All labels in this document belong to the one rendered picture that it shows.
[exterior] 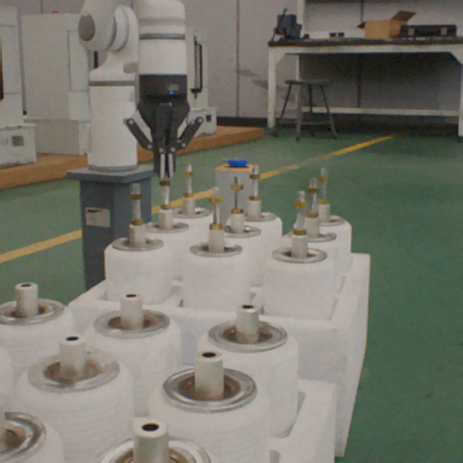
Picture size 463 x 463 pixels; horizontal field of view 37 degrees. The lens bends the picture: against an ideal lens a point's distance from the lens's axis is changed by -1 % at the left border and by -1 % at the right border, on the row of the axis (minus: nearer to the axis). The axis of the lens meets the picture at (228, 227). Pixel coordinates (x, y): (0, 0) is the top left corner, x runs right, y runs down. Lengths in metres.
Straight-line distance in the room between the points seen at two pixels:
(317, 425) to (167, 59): 0.61
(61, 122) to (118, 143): 2.35
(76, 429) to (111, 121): 0.93
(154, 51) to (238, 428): 0.67
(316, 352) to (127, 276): 0.28
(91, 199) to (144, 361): 0.81
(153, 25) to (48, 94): 2.76
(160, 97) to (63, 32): 2.67
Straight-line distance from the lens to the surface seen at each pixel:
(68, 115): 3.72
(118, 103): 1.41
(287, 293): 0.92
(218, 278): 0.94
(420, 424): 1.07
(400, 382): 1.19
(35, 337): 0.71
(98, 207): 1.43
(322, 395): 0.72
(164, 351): 0.67
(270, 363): 0.63
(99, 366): 0.60
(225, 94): 6.86
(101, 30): 1.39
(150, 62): 1.06
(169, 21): 1.06
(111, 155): 1.42
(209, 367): 0.54
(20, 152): 3.36
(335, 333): 0.89
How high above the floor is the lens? 0.49
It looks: 12 degrees down
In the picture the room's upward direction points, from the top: straight up
